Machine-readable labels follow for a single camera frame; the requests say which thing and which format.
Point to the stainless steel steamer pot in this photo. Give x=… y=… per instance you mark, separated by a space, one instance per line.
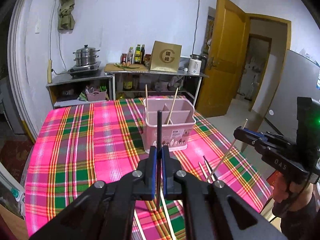
x=85 y=56

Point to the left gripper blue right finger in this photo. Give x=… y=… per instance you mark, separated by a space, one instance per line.
x=174 y=187

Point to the green oil bottle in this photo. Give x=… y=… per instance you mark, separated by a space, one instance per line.
x=137 y=56

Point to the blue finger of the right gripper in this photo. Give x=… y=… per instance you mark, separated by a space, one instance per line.
x=255 y=143
x=251 y=135

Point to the yellow power strip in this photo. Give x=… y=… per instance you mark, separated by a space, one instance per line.
x=49 y=71

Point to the red lidded jar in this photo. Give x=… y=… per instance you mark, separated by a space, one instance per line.
x=123 y=58

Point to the olive green knotted curtain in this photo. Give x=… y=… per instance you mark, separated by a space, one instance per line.
x=66 y=19

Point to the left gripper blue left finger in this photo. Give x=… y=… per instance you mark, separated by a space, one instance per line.
x=145 y=186

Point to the gold paper gift bag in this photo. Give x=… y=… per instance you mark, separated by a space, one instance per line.
x=165 y=57

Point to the person right hand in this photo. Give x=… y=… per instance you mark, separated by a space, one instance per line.
x=281 y=192

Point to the wooden cutting board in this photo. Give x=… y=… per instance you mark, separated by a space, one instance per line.
x=116 y=67

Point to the clear plastic bottle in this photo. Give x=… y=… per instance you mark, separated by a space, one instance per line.
x=129 y=57

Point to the white wall switch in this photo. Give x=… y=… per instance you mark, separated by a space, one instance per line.
x=37 y=27

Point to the black induction cooker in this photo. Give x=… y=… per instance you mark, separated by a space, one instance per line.
x=84 y=70

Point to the yellow oil jug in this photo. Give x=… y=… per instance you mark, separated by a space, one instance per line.
x=127 y=82

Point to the white electric kettle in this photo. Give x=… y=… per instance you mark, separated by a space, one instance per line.
x=196 y=63

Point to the black chopstick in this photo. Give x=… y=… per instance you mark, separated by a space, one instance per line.
x=159 y=156
x=210 y=166

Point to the low metal stove cabinet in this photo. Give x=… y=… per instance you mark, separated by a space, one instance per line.
x=66 y=90

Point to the pink plastic utensil caddy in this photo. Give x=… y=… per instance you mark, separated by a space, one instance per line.
x=177 y=133

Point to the dark soy sauce bottle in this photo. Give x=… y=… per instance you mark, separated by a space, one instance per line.
x=142 y=54

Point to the orange carrot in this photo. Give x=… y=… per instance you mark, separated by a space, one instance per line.
x=126 y=64

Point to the yellow wooden door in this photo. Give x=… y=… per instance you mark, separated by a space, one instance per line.
x=225 y=60

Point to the metal kitchen shelf rack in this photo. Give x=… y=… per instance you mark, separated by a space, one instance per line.
x=161 y=83

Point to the light wooden chopstick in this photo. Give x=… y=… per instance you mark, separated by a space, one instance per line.
x=203 y=171
x=139 y=226
x=146 y=103
x=226 y=154
x=167 y=216
x=172 y=107

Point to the small pink basket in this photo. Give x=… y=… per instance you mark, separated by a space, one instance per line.
x=94 y=94

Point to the pink plaid tablecloth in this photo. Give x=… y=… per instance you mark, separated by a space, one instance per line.
x=102 y=141

